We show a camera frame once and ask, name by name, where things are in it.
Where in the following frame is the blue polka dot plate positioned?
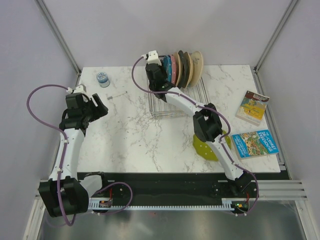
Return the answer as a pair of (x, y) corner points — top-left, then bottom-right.
(163, 55), (172, 82)

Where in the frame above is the pink polka dot plate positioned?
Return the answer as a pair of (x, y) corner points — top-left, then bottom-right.
(170, 54), (177, 85)

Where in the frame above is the green polka dot plate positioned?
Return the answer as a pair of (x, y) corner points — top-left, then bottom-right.
(192, 134), (219, 162)

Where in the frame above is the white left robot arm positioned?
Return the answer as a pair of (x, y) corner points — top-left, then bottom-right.
(38, 92), (110, 218)

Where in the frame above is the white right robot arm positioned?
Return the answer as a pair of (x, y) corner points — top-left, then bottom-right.
(145, 63), (251, 197)

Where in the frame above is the dark green plate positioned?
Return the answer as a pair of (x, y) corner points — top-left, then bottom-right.
(178, 50), (191, 89)

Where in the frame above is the small blue lidded jar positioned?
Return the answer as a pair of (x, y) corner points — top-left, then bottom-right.
(96, 72), (110, 88)

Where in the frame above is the tan plate behind green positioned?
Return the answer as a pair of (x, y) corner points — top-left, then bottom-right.
(184, 52), (194, 88)

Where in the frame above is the cream plate at back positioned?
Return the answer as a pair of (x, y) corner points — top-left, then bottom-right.
(188, 51), (204, 87)

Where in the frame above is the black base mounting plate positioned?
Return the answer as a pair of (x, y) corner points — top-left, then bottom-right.
(74, 171), (260, 207)

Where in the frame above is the yellow brown paperback book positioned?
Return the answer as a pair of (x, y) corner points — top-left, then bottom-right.
(235, 90), (270, 126)

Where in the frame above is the blue treehouse paperback book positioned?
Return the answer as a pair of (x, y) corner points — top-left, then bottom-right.
(231, 129), (279, 160)

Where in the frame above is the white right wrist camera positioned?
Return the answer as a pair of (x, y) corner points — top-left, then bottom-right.
(146, 50), (162, 66)

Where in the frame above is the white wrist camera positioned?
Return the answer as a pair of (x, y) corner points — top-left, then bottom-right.
(146, 50), (162, 66)
(71, 84), (87, 95)

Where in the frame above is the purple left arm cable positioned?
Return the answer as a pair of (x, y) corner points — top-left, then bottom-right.
(26, 84), (133, 227)

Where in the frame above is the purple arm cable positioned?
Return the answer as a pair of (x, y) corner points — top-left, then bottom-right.
(26, 84), (133, 227)
(131, 54), (261, 216)

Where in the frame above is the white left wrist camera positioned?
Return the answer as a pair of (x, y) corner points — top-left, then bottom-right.
(71, 84), (87, 95)

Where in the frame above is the metal wire dish rack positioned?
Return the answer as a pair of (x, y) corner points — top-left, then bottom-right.
(146, 55), (210, 119)

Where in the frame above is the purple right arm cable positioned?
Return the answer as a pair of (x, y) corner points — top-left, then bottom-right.
(131, 54), (261, 216)

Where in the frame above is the white slotted cable duct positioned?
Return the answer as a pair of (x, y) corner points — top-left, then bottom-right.
(88, 197), (231, 210)

